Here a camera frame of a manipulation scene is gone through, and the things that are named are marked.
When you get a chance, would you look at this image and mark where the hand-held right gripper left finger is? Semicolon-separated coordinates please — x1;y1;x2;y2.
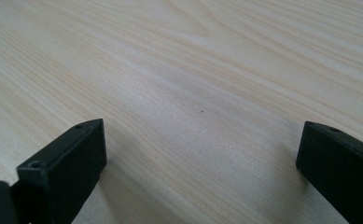
16;118;108;224

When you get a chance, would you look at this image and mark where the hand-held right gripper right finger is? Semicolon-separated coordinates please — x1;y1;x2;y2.
296;120;363;224

